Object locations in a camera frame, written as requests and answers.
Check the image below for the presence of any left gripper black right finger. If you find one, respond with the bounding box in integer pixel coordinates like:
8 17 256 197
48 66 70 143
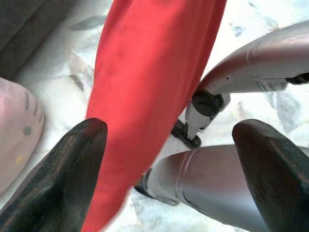
232 118 309 232

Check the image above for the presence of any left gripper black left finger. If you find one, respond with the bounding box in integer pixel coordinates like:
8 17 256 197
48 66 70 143
0 117 108 232

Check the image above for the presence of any red pillow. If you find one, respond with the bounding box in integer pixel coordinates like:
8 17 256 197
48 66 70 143
81 0 227 232

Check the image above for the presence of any pink plush cushion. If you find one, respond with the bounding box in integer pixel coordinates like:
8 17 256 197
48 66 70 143
0 76 45 194

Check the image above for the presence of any silver right robot leg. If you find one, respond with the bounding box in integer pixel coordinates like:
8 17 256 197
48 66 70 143
170 20 309 148

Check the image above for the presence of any dark grey two-seat sofa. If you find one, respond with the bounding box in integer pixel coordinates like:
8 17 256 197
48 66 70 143
0 0 78 80

